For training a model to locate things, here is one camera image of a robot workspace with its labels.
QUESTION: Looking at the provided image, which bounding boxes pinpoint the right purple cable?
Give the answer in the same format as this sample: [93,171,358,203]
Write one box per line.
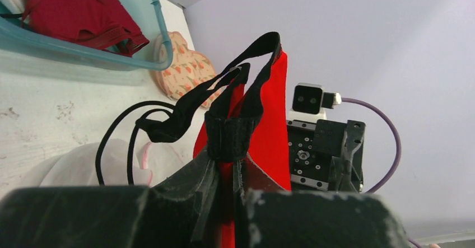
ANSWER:
[341,97,424,248]

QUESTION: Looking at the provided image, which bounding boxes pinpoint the floral mesh laundry bag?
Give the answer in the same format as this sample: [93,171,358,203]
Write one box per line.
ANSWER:
[151,31,217,100]

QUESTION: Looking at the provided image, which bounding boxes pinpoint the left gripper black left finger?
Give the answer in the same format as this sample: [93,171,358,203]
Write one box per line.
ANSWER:
[0,148,220,248]

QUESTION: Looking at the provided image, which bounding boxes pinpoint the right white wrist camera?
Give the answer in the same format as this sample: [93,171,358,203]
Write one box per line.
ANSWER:
[287,82,342,123]

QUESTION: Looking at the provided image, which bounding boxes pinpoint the teal plastic bin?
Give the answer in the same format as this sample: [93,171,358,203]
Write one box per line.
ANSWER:
[1,0,173,71]

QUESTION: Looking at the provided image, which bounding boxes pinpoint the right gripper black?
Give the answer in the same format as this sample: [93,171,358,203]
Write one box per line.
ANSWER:
[287,119,366,193]

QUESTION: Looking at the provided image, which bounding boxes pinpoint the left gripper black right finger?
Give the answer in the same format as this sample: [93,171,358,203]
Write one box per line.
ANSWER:
[234,153,411,248]

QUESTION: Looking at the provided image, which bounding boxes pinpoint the bright red bra black straps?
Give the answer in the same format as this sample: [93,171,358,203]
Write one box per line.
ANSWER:
[94,31,292,248]

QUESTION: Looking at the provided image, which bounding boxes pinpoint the pink round mesh laundry bag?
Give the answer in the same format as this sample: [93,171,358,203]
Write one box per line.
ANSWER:
[20,139,191,187]

